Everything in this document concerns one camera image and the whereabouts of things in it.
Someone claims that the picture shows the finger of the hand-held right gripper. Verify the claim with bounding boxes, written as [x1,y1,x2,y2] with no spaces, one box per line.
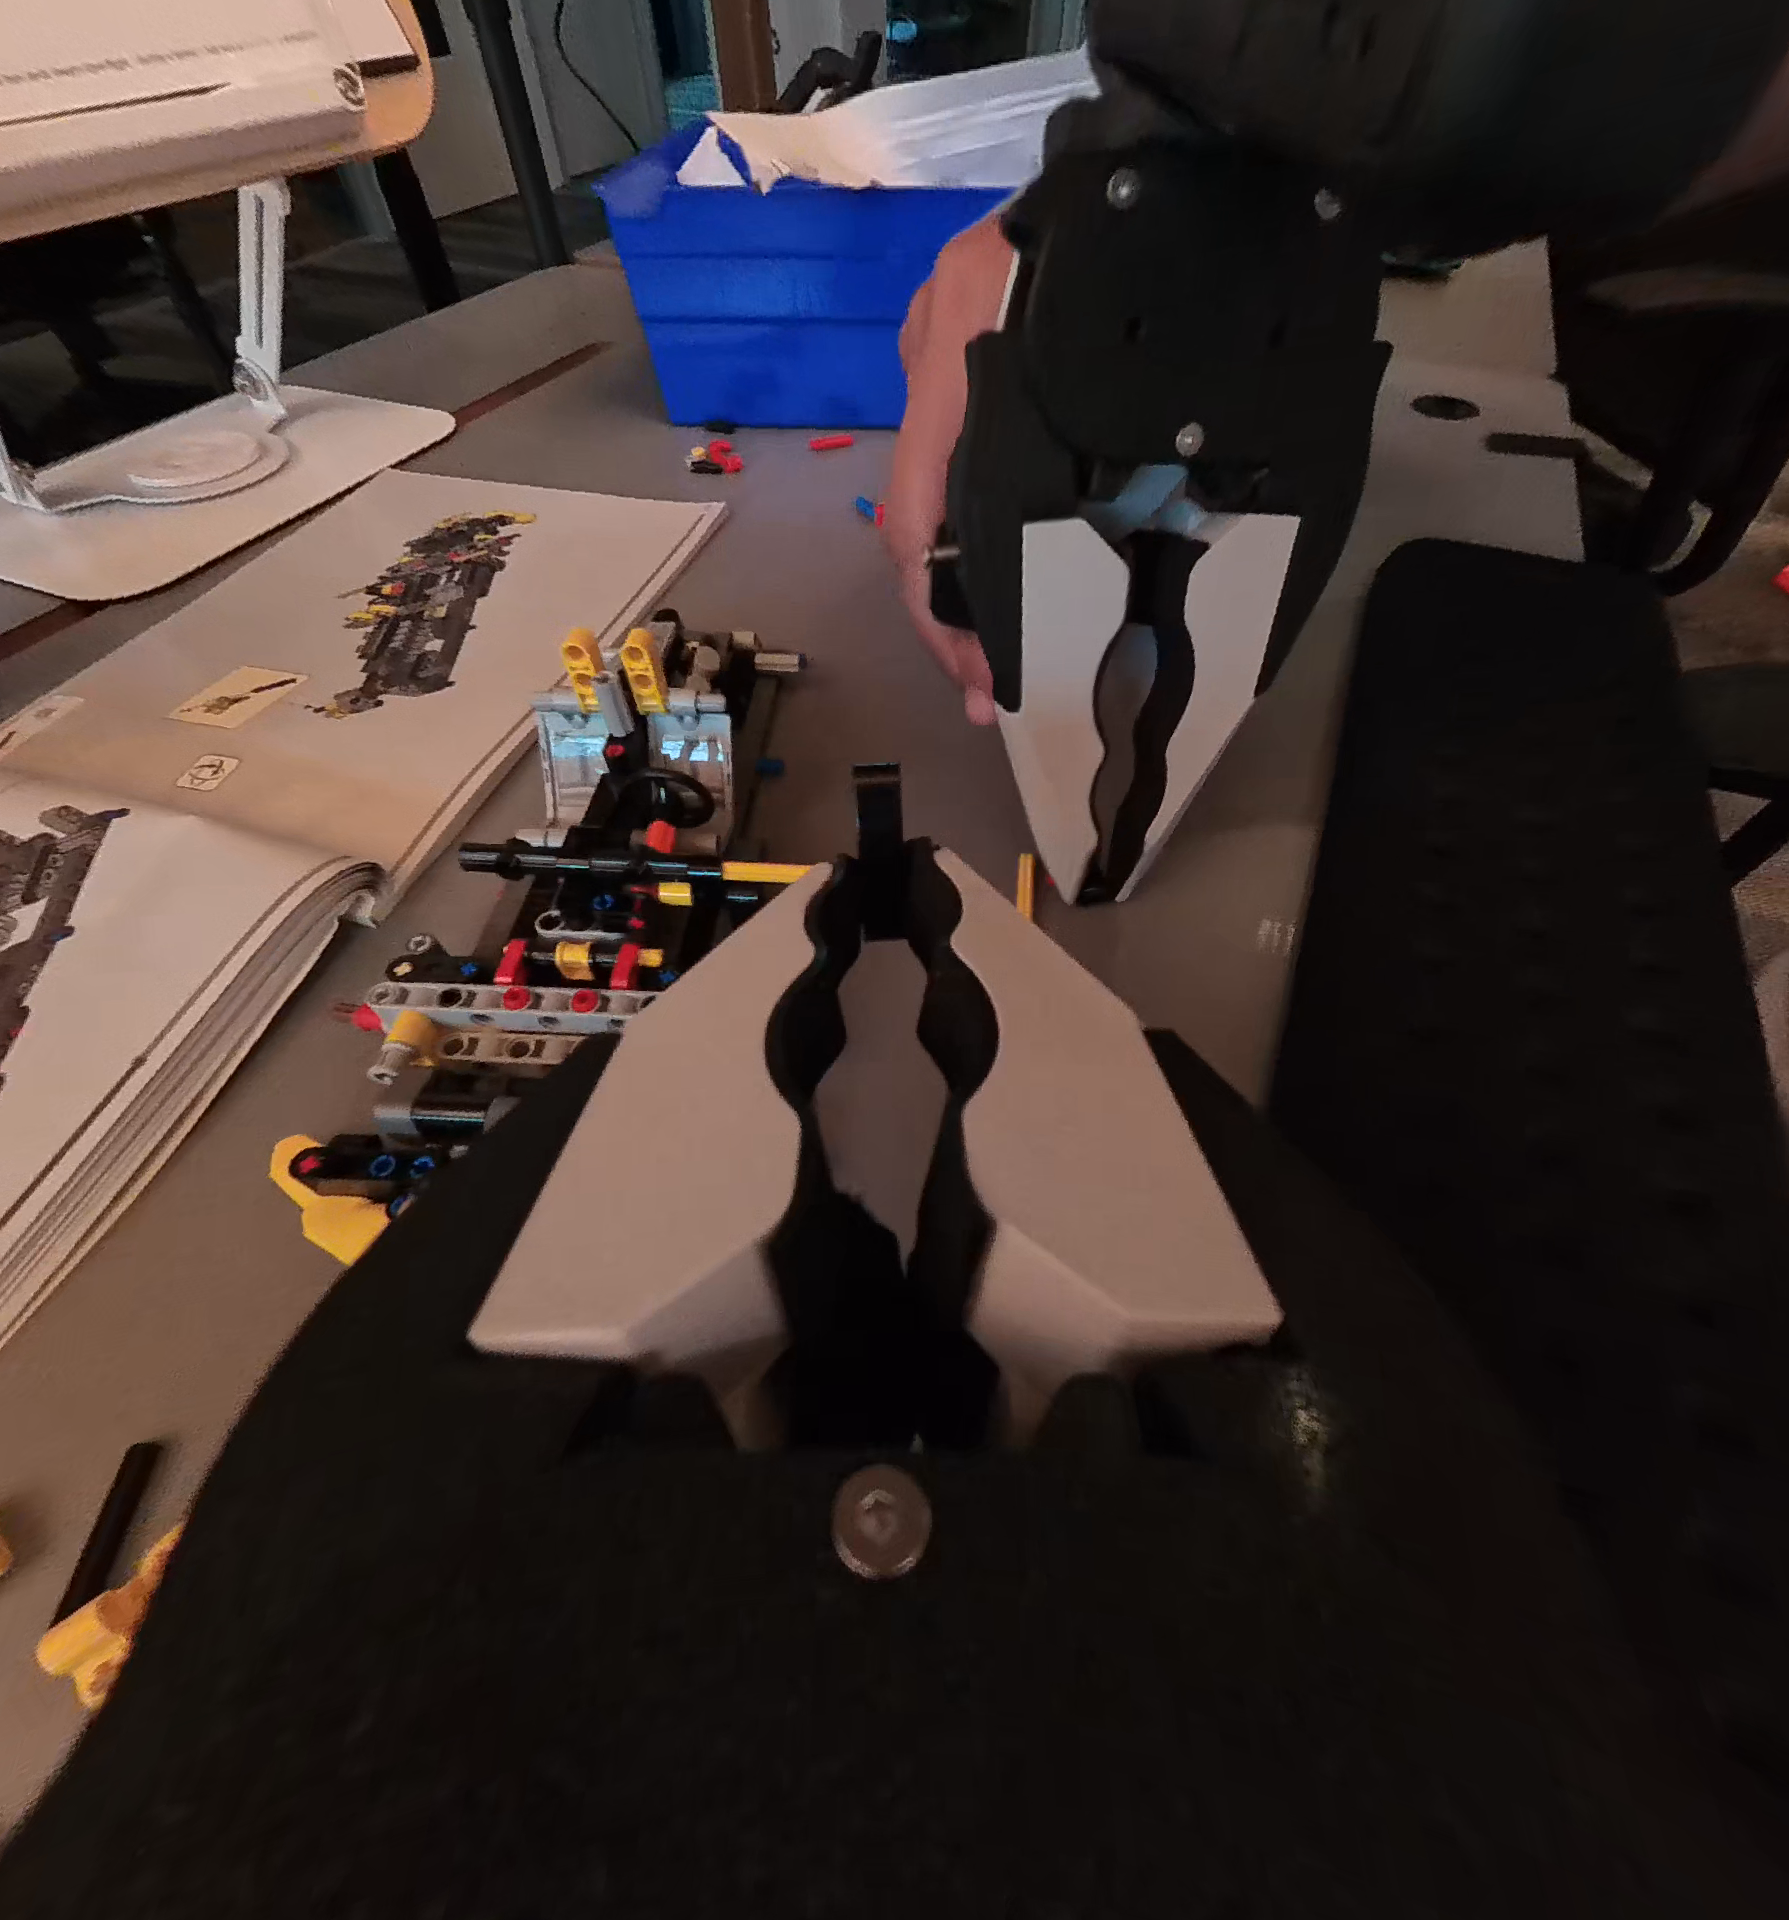
[995,510,1139,902]
[1108,514,1304,904]

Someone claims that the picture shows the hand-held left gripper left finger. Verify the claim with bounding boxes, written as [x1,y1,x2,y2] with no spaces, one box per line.
[466,858,861,1449]

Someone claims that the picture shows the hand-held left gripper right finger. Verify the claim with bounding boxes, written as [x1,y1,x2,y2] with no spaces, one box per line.
[907,845,1286,1449]

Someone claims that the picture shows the black lego connector blue pin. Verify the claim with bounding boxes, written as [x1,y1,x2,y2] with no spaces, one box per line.
[850,764,908,942]

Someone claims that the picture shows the lego car chassis model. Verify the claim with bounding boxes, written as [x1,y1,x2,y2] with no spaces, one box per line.
[270,607,824,1264]

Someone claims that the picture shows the person's right hand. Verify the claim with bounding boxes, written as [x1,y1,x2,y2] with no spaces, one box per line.
[878,222,1021,732]

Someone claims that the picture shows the white papers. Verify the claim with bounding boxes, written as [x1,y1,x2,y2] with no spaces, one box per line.
[676,46,1107,193]

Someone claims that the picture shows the scatter of red blue pins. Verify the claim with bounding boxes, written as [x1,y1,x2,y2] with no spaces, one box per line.
[684,426,887,528]

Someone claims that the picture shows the blue plastic bin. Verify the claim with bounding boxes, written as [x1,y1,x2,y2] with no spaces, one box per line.
[598,120,1030,433]

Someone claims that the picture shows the black dimpled pad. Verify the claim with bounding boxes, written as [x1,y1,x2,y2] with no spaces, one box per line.
[1270,539,1789,1877]

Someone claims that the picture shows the black office chair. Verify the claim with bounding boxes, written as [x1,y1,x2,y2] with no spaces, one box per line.
[1545,224,1789,888]

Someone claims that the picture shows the open instruction booklet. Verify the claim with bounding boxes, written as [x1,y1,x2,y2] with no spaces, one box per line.
[0,467,731,1419]

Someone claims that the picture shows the black metal pole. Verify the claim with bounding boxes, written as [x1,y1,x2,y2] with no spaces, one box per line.
[466,0,574,274]

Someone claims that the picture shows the white document stand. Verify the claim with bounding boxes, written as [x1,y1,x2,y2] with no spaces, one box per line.
[0,178,458,602]

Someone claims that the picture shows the printed task sheet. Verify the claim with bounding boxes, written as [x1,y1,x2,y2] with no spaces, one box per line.
[0,0,422,186]

